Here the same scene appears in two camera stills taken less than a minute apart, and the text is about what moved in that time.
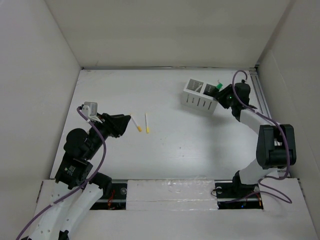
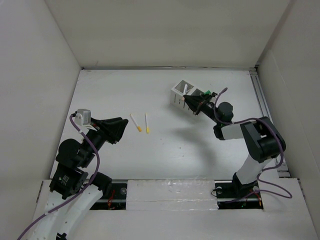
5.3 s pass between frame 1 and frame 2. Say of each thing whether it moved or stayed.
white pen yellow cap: stayed
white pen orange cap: stayed
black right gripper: moved
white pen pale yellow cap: moved
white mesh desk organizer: moved
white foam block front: stayed
